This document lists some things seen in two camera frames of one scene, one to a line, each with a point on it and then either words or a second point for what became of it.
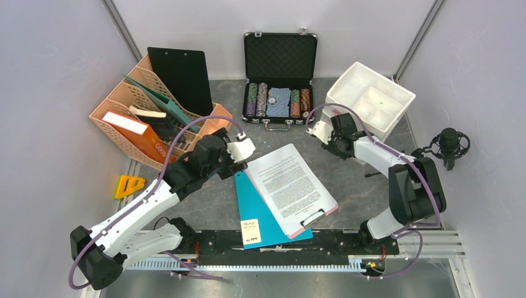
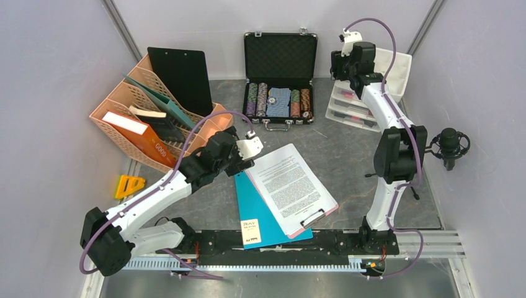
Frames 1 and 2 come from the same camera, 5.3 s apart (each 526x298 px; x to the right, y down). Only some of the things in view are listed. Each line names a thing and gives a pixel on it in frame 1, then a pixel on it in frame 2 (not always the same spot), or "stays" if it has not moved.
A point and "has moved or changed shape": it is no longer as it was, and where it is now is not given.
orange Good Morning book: x=139 y=131 stays
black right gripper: x=344 y=156 -> x=337 y=61
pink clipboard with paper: x=295 y=194 stays
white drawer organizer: x=379 y=102 has moved or changed shape
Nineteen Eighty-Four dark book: x=161 y=125 stays
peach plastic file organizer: x=154 y=131 stays
